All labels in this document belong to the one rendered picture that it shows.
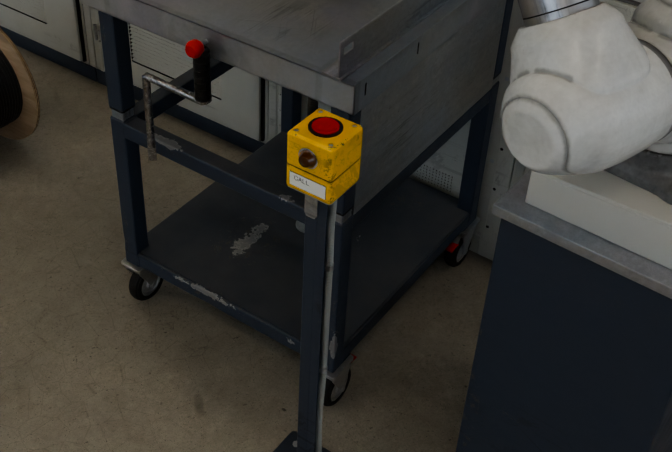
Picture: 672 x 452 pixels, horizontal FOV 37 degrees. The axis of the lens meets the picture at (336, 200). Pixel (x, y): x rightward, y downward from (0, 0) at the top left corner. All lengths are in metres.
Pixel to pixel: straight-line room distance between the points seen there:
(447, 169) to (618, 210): 1.06
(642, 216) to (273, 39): 0.68
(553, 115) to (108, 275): 1.50
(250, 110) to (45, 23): 0.81
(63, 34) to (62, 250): 0.87
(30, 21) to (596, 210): 2.24
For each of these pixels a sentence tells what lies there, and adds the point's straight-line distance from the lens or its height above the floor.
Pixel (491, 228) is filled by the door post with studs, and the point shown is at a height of 0.10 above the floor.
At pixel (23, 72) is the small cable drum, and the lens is 2.79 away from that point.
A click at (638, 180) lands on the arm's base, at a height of 0.83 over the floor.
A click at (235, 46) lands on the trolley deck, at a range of 1.73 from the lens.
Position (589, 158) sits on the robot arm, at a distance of 1.30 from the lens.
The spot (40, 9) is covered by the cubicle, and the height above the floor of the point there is 0.19.
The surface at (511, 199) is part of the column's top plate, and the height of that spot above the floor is 0.75.
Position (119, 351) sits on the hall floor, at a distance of 2.33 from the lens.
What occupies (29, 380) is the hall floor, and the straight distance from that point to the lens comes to 2.31.
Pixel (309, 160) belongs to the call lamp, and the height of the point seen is 0.88.
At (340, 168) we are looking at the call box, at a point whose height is 0.86.
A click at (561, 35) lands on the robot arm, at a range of 1.29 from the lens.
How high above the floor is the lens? 1.69
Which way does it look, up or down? 38 degrees down
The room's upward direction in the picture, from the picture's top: 3 degrees clockwise
